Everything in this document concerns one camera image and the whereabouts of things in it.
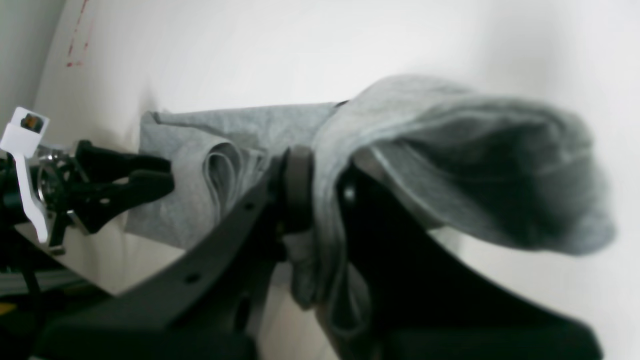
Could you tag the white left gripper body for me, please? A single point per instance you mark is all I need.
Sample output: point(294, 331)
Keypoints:
point(33, 187)

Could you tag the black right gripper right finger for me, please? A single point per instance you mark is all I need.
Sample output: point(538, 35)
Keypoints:
point(428, 305)

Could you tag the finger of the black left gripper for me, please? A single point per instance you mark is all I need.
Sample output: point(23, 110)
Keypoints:
point(102, 164)
point(93, 205)

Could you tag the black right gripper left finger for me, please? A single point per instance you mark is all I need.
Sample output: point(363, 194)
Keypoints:
point(208, 305)

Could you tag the grey T-shirt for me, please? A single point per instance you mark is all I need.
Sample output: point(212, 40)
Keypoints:
point(509, 171)

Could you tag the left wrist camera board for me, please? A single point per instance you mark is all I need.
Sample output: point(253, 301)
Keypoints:
point(33, 123)

